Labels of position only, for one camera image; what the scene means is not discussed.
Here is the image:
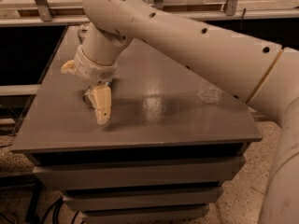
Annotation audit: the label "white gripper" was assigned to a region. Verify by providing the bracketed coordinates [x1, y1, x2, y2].
[61, 45, 118, 125]

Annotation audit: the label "silver blue redbull can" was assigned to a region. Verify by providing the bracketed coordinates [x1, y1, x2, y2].
[83, 90, 93, 107]

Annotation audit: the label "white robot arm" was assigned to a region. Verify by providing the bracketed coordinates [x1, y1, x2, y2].
[62, 0, 299, 224]

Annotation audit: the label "green white 7up can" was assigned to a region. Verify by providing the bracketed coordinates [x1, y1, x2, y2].
[78, 23, 89, 43]

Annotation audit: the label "top grey drawer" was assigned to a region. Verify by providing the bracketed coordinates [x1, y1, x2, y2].
[34, 156, 246, 190]

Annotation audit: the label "grey drawer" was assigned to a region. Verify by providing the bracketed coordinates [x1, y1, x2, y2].
[81, 204, 209, 224]
[34, 156, 246, 190]
[64, 187, 223, 211]

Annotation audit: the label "grey drawer cabinet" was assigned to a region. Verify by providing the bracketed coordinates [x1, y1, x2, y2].
[10, 21, 263, 224]

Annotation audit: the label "clear plastic water bottle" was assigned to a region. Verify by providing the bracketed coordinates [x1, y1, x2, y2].
[198, 82, 223, 105]

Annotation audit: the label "middle grey drawer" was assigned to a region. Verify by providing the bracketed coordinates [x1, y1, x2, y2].
[64, 187, 223, 211]

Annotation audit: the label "bottom grey drawer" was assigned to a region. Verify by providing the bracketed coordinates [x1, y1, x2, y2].
[81, 204, 209, 224]

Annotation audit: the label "metal window frame rail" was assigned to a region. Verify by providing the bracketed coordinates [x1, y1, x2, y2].
[0, 0, 299, 26]

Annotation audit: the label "black floor cables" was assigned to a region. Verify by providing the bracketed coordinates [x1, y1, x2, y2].
[0, 196, 82, 224]

